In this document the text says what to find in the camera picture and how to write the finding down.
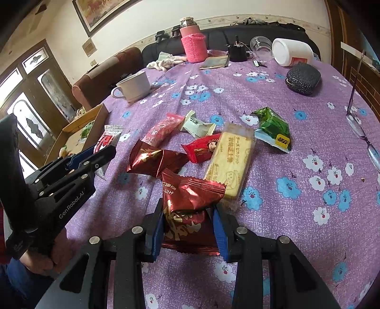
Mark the pale green snack packet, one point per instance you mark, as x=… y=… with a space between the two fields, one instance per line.
x=197 y=126

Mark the small black cup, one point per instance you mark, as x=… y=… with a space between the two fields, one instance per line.
x=237 y=53

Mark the dark clothes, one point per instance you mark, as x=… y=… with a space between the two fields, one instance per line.
x=267 y=24

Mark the small green candy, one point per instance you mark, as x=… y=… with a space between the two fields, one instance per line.
x=65 y=151

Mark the wall light switch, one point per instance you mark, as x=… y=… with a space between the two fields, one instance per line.
x=93 y=62

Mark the yellow biscuit pack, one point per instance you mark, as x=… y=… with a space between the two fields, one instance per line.
x=231 y=160

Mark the black glasses case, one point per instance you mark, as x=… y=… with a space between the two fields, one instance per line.
x=304 y=78

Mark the pink snack packet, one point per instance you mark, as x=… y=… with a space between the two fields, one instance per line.
x=161 y=130

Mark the red and white snack packet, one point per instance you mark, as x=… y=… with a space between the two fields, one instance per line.
x=108 y=136

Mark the clear plastic cup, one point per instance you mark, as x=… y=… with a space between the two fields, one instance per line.
x=261 y=49

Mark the wooden door with glass panes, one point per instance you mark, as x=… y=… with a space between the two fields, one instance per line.
x=50 y=59

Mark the brown armchair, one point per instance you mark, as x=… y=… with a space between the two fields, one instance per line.
x=104 y=71

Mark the white crumpled cloth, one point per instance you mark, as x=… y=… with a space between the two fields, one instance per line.
x=166 y=62

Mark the black sofa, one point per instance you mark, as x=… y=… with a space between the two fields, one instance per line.
x=215 y=38

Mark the cardboard box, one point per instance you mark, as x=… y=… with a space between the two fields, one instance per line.
x=89 y=114

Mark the black clamp device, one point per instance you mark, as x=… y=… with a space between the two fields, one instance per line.
x=162 y=35
x=176 y=31

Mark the wooden cabinet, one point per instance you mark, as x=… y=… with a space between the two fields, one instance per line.
x=350 y=29

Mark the purple floral tablecloth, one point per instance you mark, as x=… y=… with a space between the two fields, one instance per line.
x=297 y=208

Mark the white plastic jar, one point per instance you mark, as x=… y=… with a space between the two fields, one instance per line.
x=292 y=52

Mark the dark red foil snack packet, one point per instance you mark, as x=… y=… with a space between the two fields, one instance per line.
x=154 y=159
x=187 y=202

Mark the person's left hand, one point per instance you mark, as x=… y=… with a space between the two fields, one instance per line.
x=41 y=264

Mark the pink knitted sleeve thermos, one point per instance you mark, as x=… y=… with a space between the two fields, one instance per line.
x=194 y=47

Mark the eyeglasses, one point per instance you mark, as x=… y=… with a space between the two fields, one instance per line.
x=354 y=121

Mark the flat folded pouch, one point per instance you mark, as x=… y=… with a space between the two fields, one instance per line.
x=215 y=62

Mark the red snack packet with figure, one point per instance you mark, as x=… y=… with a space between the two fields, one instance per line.
x=202 y=147

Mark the framed wall painting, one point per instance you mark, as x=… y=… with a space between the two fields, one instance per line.
x=98 y=14

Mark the small wall plaque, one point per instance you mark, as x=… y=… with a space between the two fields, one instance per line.
x=89 y=47

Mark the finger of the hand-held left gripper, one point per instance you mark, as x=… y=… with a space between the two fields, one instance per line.
x=101 y=157
x=80 y=156

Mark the person's blue trousers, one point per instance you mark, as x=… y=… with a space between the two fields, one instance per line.
x=20 y=291

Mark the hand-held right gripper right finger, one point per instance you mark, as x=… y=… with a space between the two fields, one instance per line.
x=222 y=237

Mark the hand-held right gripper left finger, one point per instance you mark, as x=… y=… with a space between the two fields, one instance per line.
x=154 y=234

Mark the grey mug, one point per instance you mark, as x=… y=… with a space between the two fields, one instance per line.
x=135 y=87

